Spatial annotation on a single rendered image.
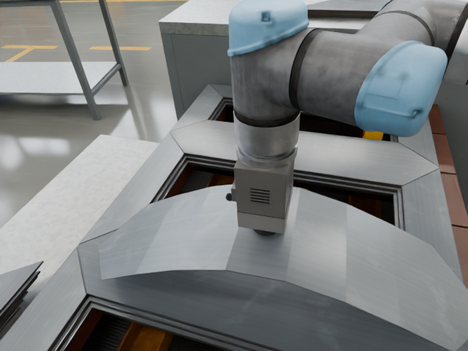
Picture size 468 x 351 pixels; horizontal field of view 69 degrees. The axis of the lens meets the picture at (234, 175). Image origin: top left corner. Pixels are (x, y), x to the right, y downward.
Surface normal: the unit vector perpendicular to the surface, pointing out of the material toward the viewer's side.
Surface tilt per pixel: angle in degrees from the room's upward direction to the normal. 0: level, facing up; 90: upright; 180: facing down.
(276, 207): 90
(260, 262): 0
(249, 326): 0
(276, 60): 60
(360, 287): 24
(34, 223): 0
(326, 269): 16
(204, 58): 90
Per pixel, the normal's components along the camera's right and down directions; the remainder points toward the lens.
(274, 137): 0.23, 0.62
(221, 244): -0.34, -0.76
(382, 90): -0.53, 0.24
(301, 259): 0.21, -0.70
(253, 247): -0.06, -0.76
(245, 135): -0.69, 0.51
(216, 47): -0.30, 0.63
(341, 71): -0.51, 0.00
